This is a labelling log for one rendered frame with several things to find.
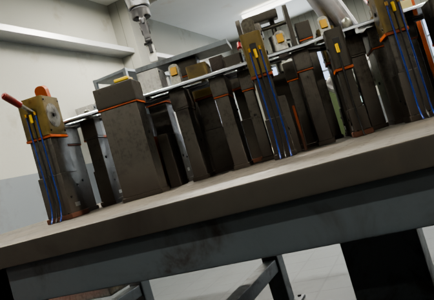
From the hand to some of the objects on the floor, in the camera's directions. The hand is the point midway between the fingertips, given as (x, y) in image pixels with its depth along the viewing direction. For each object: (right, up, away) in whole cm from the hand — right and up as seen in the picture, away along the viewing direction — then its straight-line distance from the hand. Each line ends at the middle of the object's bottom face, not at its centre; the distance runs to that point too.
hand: (153, 57), depth 191 cm
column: (+102, -96, +12) cm, 140 cm away
